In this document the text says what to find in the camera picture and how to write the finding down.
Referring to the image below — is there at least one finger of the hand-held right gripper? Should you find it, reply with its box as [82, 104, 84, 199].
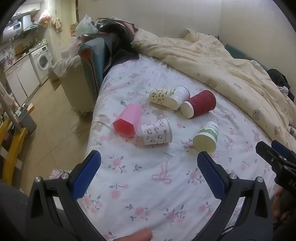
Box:
[256, 141, 287, 173]
[271, 139, 296, 160]

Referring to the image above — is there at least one white kitchen cabinet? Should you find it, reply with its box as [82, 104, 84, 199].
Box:
[5, 56, 40, 100]

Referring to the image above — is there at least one white pink-print paper cup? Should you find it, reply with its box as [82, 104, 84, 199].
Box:
[141, 117, 173, 146]

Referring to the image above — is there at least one white leaf-print paper cup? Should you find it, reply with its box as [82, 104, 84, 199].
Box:
[170, 85, 191, 105]

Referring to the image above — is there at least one cream bear-print quilt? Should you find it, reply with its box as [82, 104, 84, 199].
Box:
[131, 28, 296, 152]

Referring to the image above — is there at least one beige covered sofa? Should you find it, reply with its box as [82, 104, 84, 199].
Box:
[53, 56, 98, 114]

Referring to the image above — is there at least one dark grey cloth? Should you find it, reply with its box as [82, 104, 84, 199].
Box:
[0, 182, 29, 241]

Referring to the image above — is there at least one teal bed headboard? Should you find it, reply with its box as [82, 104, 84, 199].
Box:
[224, 43, 269, 70]

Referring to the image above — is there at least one white water heater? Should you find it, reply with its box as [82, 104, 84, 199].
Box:
[2, 15, 32, 39]

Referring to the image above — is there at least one black garment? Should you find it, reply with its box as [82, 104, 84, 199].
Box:
[268, 68, 291, 90]

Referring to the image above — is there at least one yellow wooden chair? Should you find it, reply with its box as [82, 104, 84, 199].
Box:
[0, 115, 28, 186]

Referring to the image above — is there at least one pink plastic cup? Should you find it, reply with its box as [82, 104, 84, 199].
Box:
[112, 103, 143, 137]

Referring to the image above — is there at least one beige hanging cloth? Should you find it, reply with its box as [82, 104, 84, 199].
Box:
[51, 17, 63, 32]

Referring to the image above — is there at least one cream panda-print paper cup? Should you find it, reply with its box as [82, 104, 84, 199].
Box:
[149, 88, 181, 111]

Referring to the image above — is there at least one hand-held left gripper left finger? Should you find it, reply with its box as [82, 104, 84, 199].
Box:
[25, 149, 104, 241]

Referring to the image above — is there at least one red ribbed paper cup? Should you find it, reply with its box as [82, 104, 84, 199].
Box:
[180, 90, 216, 119]

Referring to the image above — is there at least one white washing machine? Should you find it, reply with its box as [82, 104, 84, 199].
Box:
[30, 44, 53, 85]

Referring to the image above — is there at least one person's left hand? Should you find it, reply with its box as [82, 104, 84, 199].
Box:
[115, 228, 153, 241]

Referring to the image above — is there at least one grey floor cable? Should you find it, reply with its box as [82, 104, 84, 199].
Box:
[71, 122, 91, 140]

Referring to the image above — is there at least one grey trash bin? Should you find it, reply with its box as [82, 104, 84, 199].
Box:
[17, 108, 37, 134]

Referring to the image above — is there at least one striped cloth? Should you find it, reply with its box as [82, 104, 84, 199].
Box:
[277, 85, 291, 96]

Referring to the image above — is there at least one green label paper cup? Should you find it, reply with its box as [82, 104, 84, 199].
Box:
[193, 121, 220, 154]

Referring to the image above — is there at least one pile of dark clothes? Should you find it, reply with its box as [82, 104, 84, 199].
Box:
[97, 18, 140, 73]

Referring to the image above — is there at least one pink hanging bag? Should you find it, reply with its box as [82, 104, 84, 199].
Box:
[39, 9, 52, 25]

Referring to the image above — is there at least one translucent plastic bag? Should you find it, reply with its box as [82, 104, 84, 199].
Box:
[75, 14, 99, 37]

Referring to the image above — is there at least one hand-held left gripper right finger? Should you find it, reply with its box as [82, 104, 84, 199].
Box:
[196, 151, 274, 241]

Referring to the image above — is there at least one teal sofa cushion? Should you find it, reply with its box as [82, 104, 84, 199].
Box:
[78, 37, 112, 98]

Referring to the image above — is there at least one person's right hand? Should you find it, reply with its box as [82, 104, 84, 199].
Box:
[271, 187, 292, 223]

